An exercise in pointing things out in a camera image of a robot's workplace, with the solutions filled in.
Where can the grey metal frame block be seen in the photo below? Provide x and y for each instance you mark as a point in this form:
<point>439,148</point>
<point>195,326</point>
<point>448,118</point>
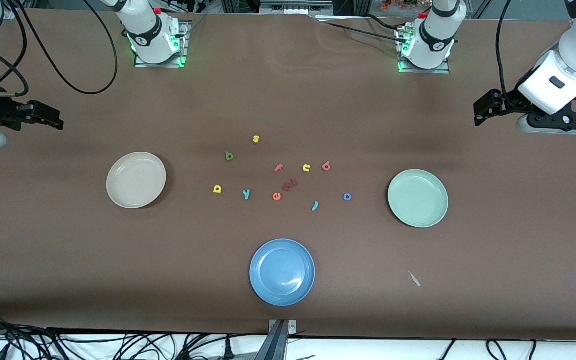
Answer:
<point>293,7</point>

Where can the small white paper scrap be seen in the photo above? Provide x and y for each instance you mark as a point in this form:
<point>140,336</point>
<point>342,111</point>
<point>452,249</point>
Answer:
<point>414,279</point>

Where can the beige round plate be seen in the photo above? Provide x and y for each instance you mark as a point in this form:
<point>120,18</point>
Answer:
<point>136,180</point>

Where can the grey metal camera bracket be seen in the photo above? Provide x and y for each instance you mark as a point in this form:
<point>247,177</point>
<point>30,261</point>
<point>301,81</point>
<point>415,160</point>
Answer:
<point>280,345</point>

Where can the green foam letter b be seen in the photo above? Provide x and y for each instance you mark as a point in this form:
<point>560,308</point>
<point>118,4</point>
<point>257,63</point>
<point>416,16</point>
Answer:
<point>229,156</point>

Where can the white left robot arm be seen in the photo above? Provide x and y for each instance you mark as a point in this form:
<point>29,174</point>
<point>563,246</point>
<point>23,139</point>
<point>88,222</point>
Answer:
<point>435,40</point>

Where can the light green round plate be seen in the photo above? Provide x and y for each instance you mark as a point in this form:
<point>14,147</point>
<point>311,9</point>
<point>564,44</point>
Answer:
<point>418,198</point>

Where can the teal foam letter y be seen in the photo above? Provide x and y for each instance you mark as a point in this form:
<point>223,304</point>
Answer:
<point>246,194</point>

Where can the blue round plate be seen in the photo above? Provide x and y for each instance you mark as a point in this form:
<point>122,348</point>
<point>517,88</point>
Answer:
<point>282,272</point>

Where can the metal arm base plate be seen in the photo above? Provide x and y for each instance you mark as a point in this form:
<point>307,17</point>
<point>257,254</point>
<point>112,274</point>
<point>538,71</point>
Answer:
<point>160,65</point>
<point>425,71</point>

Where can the orange dried flowers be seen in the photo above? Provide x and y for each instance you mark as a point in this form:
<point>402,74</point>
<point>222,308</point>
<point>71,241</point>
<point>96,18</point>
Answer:
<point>393,5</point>

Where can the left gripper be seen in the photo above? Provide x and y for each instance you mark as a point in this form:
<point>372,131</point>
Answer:
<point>508,103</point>

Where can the pink foam letter f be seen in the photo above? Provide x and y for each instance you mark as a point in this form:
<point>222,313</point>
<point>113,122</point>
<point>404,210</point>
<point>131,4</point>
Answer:
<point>278,168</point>

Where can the brown table cover sheet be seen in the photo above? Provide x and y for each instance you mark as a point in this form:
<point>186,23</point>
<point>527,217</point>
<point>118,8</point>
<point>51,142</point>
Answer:
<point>288,100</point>

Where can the red foam letter b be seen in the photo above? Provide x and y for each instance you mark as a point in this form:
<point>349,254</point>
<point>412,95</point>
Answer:
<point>326,166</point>

